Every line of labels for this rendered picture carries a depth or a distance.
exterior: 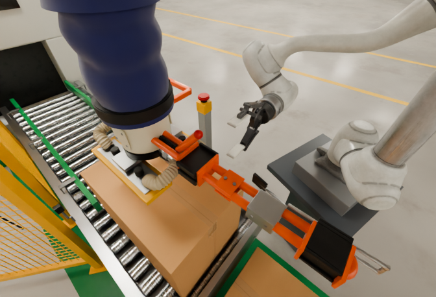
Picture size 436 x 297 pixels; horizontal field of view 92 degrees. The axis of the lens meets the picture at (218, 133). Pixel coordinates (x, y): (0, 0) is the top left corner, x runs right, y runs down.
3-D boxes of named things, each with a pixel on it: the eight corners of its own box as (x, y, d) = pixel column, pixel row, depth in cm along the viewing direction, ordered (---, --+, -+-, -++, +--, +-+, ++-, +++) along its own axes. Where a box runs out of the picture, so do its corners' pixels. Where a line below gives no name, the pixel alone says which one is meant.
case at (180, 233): (110, 216, 118) (78, 172, 91) (165, 172, 141) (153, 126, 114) (184, 301, 90) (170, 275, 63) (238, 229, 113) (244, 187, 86)
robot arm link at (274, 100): (281, 117, 82) (274, 125, 78) (261, 109, 86) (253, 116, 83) (286, 98, 76) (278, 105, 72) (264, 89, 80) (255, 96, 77)
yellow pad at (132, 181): (91, 152, 78) (86, 143, 75) (116, 139, 84) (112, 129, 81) (147, 207, 63) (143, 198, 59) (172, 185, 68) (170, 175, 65)
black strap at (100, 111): (82, 104, 62) (75, 93, 60) (146, 76, 76) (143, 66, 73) (124, 138, 52) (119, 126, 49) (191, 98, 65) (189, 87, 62)
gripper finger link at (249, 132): (251, 117, 75) (252, 118, 76) (236, 144, 75) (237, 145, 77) (260, 121, 73) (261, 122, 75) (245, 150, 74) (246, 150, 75)
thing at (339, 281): (292, 257, 43) (299, 248, 40) (307, 229, 47) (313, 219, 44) (335, 289, 39) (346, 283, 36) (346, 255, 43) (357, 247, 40)
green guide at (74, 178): (5, 110, 192) (-2, 102, 186) (19, 105, 198) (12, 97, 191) (84, 222, 115) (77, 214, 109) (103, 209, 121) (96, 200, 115)
